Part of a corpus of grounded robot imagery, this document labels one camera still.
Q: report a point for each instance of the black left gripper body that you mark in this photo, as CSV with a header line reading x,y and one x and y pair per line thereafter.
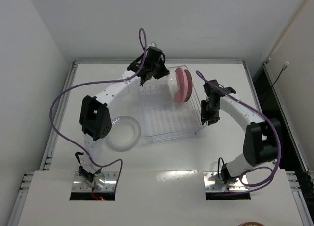
x,y
152,70

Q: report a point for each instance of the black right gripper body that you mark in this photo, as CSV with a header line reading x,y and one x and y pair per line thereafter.
x,y
209,113

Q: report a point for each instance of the blue rimmed glass plate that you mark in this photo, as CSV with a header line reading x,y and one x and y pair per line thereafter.
x,y
124,134
172,84

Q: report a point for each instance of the pink plastic plate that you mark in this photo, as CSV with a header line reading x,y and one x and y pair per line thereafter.
x,y
182,83

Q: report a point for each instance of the green rimmed white plate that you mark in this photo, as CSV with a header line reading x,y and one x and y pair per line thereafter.
x,y
189,83

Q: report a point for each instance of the white wire dish rack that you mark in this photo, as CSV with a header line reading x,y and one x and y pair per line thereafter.
x,y
164,119

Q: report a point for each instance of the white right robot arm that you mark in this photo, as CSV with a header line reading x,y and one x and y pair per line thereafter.
x,y
262,142

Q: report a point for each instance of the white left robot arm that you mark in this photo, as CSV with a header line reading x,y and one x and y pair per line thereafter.
x,y
95,111

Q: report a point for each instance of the orange rimmed round object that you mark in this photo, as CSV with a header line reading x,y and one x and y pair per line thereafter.
x,y
251,223

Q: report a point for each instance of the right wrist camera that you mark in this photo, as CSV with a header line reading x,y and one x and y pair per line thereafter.
x,y
211,89

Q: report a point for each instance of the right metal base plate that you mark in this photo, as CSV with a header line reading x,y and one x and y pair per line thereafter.
x,y
213,184

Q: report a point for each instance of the metal base plate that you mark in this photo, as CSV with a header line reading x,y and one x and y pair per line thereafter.
x,y
213,184
104,182

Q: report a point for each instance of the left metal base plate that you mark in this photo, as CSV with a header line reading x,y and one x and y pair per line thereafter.
x,y
104,182

